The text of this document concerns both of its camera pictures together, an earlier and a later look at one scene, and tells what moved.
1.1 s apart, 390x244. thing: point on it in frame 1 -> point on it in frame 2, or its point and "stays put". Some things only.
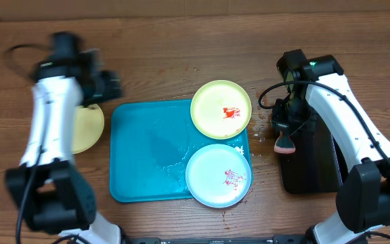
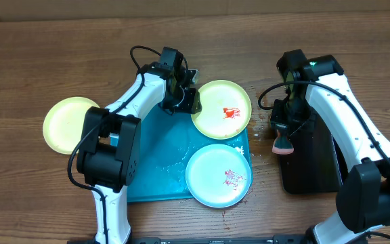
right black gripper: [284, 123] stays put
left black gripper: [108, 88] -> [191, 105]
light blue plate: [218, 175] stays put
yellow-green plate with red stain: [221, 109] stays put
